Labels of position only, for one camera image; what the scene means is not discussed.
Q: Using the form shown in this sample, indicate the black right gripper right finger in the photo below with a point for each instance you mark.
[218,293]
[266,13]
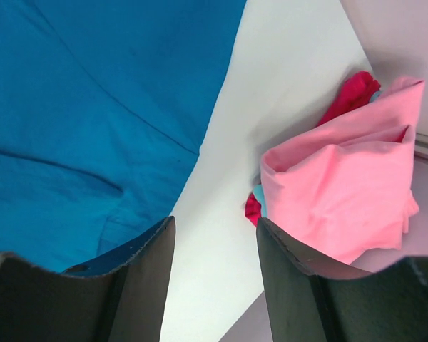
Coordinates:
[313,297]

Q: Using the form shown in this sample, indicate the red folded t-shirt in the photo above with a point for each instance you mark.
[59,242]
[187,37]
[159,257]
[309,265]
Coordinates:
[353,93]

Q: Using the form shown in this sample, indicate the pink folded t-shirt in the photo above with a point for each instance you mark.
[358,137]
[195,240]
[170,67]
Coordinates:
[345,187]

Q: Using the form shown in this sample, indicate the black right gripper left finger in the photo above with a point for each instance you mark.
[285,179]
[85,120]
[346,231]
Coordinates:
[118,296]

